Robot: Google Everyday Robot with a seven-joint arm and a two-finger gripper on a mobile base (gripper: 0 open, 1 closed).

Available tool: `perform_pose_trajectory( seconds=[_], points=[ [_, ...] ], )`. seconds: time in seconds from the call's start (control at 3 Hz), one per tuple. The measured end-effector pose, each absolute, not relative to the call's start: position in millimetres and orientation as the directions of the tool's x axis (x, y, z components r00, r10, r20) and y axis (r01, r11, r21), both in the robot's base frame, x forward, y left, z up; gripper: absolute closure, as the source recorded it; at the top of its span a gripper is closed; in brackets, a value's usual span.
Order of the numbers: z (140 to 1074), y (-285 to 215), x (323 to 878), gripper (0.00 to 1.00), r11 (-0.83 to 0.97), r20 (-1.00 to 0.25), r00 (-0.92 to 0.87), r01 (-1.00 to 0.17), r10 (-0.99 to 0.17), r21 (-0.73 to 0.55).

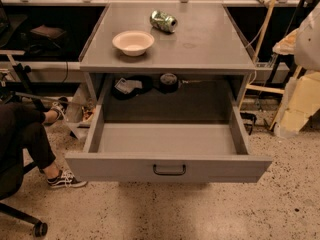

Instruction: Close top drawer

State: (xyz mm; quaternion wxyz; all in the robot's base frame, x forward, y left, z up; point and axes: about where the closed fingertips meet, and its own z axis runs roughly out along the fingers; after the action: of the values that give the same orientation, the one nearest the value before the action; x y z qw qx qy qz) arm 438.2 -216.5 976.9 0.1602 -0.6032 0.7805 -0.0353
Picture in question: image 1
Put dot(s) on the grey top drawer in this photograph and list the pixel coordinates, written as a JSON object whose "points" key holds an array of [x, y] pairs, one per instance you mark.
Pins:
{"points": [[192, 135]]}

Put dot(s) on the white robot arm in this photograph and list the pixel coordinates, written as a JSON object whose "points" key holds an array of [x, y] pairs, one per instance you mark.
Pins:
{"points": [[307, 48]]}

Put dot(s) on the grey metal drawer cabinet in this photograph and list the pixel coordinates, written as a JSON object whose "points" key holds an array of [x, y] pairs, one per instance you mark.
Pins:
{"points": [[204, 47]]}

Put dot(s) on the black tape roll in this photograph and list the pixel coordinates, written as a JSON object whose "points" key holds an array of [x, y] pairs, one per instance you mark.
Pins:
{"points": [[168, 83]]}

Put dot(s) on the black pouch with paper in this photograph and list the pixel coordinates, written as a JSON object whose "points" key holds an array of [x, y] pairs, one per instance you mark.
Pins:
{"points": [[127, 88]]}

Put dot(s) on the white paper bowl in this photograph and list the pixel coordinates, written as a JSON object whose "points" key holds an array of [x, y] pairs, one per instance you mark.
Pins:
{"points": [[133, 43]]}

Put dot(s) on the crushed green soda can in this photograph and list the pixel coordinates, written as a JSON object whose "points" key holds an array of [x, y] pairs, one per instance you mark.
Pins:
{"points": [[163, 21]]}

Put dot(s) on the black white sneaker far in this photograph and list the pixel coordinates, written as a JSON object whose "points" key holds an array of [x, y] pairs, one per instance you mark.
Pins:
{"points": [[60, 107]]}

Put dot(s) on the black white sneaker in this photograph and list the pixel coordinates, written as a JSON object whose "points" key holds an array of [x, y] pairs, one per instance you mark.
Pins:
{"points": [[66, 179], [60, 107]]}

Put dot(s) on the black white sneaker near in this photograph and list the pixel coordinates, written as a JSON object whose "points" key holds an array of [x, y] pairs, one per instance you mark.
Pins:
{"points": [[66, 179]]}

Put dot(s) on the seated person's black-trousered legs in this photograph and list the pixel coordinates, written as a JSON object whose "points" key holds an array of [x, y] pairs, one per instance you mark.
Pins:
{"points": [[22, 127]]}

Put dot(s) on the black office chair base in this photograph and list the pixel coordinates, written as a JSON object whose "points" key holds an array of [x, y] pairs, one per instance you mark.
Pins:
{"points": [[11, 181]]}

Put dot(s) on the wooden frame stand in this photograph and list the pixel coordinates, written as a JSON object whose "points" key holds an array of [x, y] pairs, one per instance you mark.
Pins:
{"points": [[261, 36]]}

